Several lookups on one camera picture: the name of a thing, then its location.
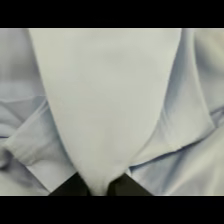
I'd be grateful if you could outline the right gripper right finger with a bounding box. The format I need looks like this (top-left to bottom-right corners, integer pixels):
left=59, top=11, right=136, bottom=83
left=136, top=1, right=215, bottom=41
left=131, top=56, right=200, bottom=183
left=107, top=172, right=154, bottom=197

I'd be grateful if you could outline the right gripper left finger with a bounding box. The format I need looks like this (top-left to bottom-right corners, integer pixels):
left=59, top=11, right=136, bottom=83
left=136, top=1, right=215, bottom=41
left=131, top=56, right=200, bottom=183
left=49, top=171, right=90, bottom=197

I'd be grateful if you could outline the pale blue shirt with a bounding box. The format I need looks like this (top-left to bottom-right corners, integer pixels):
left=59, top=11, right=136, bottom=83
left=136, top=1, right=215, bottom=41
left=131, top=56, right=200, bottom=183
left=0, top=28, right=224, bottom=197

